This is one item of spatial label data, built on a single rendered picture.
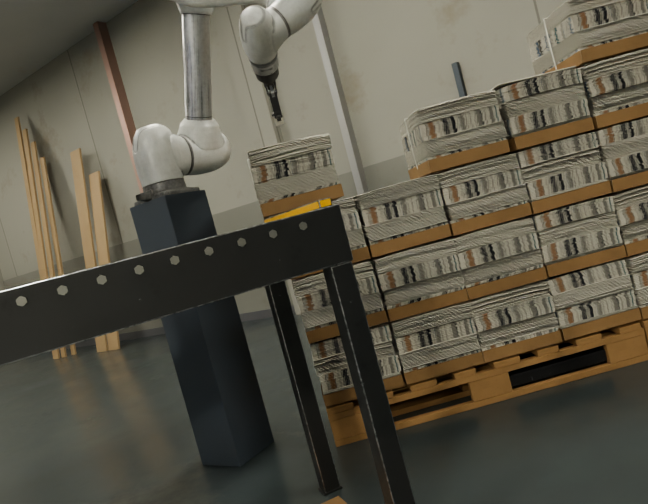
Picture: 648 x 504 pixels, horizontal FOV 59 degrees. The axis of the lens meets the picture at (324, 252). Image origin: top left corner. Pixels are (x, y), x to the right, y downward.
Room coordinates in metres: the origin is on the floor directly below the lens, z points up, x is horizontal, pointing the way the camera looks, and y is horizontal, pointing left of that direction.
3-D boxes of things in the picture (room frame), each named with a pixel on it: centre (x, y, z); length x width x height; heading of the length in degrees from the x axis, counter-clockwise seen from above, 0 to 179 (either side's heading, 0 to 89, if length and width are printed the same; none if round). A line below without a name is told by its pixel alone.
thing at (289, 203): (2.04, 0.03, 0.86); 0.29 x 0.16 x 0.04; 95
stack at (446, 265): (2.17, -0.44, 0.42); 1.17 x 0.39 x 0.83; 92
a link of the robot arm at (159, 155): (2.16, 0.50, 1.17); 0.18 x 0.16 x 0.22; 135
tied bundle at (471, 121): (2.17, -0.56, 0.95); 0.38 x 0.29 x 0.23; 1
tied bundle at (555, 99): (2.18, -0.86, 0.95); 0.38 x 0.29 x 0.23; 3
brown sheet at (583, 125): (2.18, -0.86, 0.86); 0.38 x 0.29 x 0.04; 3
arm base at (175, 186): (2.14, 0.52, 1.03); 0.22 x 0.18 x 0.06; 145
